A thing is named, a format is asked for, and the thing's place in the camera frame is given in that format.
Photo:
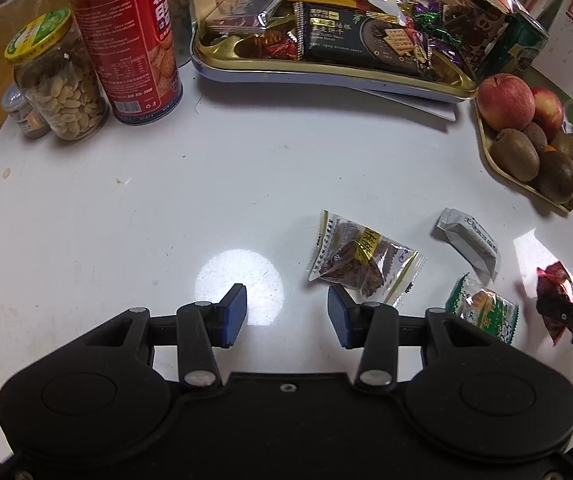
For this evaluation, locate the left kiwi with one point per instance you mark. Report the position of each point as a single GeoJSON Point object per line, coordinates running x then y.
{"type": "Point", "coordinates": [514, 153]}

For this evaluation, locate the white grey snack packet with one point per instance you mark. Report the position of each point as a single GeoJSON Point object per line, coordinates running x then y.
{"type": "Point", "coordinates": [470, 238]}

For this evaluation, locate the green biscuit packet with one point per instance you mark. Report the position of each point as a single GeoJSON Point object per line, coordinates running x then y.
{"type": "Point", "coordinates": [483, 308]}

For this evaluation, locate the fruit plate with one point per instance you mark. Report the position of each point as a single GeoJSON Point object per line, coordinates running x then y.
{"type": "Point", "coordinates": [537, 137]}

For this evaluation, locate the brown dried fruit packet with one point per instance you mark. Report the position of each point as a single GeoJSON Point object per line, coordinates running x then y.
{"type": "Point", "coordinates": [358, 258]}

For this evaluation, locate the glass peanut jar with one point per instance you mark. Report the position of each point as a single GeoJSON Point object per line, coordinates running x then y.
{"type": "Point", "coordinates": [53, 70]}

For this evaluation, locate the mint green cup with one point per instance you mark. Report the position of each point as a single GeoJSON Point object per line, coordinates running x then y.
{"type": "Point", "coordinates": [181, 29]}

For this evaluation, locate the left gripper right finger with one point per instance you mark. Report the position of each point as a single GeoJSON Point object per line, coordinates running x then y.
{"type": "Point", "coordinates": [371, 327]}

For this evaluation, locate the front centre kiwi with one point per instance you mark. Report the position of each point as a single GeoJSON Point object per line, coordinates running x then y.
{"type": "Point", "coordinates": [555, 178]}

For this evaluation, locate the right red apple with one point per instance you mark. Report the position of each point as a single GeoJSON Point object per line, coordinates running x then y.
{"type": "Point", "coordinates": [549, 113]}

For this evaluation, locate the gold tray full of snacks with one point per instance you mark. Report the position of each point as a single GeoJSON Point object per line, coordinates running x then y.
{"type": "Point", "coordinates": [256, 41]}

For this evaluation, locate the red bayberry snack packet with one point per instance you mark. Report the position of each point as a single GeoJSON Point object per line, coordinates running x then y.
{"type": "Point", "coordinates": [555, 300]}

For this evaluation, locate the kiwi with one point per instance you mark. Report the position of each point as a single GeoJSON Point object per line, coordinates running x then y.
{"type": "Point", "coordinates": [555, 178]}
{"type": "Point", "coordinates": [563, 143]}
{"type": "Point", "coordinates": [514, 153]}

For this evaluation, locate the red apple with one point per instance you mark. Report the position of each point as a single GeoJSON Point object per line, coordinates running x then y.
{"type": "Point", "coordinates": [549, 113]}
{"type": "Point", "coordinates": [505, 101]}

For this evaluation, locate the small silver lid jar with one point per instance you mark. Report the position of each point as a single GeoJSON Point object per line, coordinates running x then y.
{"type": "Point", "coordinates": [21, 111]}

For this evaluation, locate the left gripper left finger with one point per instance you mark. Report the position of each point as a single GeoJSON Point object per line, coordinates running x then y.
{"type": "Point", "coordinates": [203, 326]}

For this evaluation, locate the left red apple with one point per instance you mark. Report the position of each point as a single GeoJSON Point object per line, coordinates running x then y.
{"type": "Point", "coordinates": [505, 101]}

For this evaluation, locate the red biscuit can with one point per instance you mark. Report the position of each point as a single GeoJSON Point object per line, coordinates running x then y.
{"type": "Point", "coordinates": [132, 50]}

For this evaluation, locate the right kiwi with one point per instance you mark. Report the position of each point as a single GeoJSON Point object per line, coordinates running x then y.
{"type": "Point", "coordinates": [563, 143]}

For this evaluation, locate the black cracker packet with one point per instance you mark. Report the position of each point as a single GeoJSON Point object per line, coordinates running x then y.
{"type": "Point", "coordinates": [345, 37]}

